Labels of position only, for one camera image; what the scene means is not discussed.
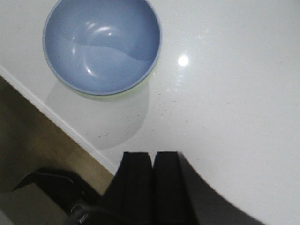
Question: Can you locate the blue bowl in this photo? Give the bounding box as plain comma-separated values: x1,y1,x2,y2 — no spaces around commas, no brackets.
42,0,162,96

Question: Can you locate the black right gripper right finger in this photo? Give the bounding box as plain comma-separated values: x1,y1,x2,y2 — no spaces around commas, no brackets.
153,151,262,225

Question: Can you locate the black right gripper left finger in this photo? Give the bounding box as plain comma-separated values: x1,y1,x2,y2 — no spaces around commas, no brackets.
95,152,152,225

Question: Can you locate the black base under table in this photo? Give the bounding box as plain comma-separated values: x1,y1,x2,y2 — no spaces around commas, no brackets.
12,167,101,216

